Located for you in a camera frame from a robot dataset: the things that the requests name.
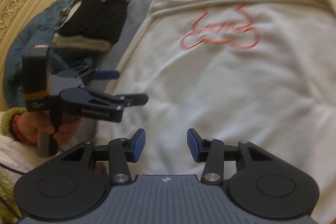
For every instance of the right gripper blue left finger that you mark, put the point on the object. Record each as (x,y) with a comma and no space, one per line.
(122,151)

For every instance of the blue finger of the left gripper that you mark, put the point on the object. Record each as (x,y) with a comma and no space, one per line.
(138,99)
(105,75)

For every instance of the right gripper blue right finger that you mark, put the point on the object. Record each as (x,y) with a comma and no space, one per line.
(211,152)

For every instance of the person left hand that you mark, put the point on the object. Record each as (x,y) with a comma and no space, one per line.
(28,126)

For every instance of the black folded garment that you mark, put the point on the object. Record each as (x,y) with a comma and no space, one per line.
(91,17)

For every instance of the teal pillow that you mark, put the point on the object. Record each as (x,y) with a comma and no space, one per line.
(39,30)

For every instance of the left fleece sleeve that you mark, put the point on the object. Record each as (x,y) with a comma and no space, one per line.
(15,156)

